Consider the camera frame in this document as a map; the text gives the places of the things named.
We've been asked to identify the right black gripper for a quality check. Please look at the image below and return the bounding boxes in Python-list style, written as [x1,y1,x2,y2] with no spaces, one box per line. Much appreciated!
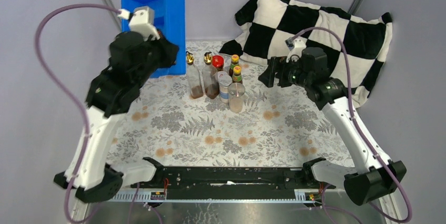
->
[258,55,311,88]

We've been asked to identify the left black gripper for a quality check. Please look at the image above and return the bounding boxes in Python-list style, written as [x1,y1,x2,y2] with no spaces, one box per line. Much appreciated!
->
[129,27,177,87]

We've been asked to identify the tall glass spice canister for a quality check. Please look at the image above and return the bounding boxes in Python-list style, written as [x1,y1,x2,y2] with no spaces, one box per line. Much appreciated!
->
[228,83,246,113]

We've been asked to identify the metal lid shaker jar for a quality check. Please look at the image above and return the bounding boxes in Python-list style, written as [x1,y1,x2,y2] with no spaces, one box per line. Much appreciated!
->
[218,75,232,103]

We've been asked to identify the glass oil bottle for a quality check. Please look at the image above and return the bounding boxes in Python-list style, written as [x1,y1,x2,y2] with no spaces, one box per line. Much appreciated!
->
[186,51,204,99]
[202,52,219,99]

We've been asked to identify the blue divided plastic bin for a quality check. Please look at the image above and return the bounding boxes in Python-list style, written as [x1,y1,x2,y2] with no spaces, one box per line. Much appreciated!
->
[121,0,186,78]

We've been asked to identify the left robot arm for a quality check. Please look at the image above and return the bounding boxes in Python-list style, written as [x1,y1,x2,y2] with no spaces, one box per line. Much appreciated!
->
[54,30,179,203]

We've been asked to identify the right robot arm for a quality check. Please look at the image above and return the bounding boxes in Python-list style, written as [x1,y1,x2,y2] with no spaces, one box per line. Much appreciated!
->
[258,47,407,206]

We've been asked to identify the front sauce bottle yellow cap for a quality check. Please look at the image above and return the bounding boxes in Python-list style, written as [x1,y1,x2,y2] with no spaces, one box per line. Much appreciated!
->
[232,65,242,84]

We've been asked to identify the sauce bottle yellow cap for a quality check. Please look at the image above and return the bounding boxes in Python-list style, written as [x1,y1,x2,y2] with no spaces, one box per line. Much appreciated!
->
[232,65,242,84]
[229,55,239,77]

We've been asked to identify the back sauce bottle yellow cap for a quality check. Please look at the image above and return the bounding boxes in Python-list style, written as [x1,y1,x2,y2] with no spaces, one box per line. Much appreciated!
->
[229,55,239,77]

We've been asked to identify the white lid sauce jar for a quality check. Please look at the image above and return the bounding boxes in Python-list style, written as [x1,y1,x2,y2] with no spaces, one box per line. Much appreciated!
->
[217,71,228,79]

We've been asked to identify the floral fern tablecloth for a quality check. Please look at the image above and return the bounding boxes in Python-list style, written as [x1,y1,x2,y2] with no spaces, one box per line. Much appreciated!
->
[107,62,353,167]

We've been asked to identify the red lid chili jar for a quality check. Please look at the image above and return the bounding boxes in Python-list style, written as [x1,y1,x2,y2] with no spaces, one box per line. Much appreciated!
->
[212,55,225,72]

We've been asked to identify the black white checkered pillow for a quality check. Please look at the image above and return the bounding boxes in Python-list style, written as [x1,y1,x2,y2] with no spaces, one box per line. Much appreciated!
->
[220,0,393,108]

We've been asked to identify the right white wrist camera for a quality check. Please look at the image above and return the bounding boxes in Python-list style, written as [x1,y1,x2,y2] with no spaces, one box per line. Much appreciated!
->
[286,37,306,63]

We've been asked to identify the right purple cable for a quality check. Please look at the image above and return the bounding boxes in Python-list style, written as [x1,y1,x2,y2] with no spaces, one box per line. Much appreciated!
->
[292,26,413,224]

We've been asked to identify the purple cable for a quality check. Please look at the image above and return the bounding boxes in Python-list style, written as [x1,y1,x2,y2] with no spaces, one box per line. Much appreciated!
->
[34,3,123,224]
[292,26,413,224]

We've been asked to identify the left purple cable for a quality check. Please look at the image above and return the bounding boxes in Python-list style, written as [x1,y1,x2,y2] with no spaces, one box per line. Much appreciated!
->
[34,3,123,224]

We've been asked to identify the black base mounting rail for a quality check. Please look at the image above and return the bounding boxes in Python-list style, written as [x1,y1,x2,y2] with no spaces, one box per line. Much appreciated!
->
[139,158,324,200]

